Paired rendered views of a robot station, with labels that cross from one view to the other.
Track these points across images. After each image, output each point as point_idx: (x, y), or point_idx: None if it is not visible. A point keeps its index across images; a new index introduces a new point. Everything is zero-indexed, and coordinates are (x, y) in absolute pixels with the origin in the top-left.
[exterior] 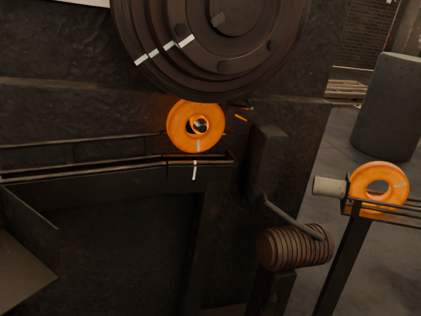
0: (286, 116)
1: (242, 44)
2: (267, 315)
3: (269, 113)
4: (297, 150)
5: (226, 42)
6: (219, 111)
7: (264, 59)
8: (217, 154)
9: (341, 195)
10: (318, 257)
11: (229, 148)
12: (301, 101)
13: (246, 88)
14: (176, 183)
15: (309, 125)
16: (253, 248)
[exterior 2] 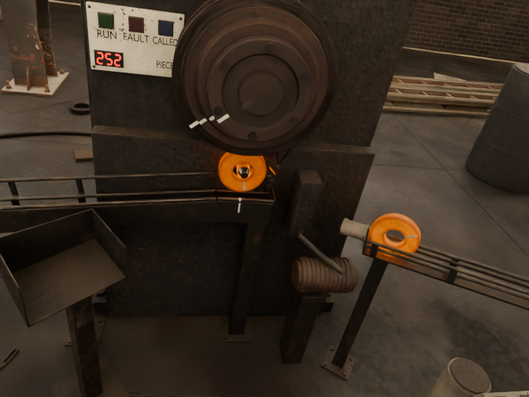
0: (328, 163)
1: (269, 119)
2: (297, 326)
3: (312, 160)
4: (341, 192)
5: (256, 118)
6: (260, 161)
7: (287, 131)
8: (263, 192)
9: (362, 238)
10: (340, 286)
11: (275, 187)
12: (343, 150)
13: (282, 145)
14: (223, 214)
15: (352, 171)
16: None
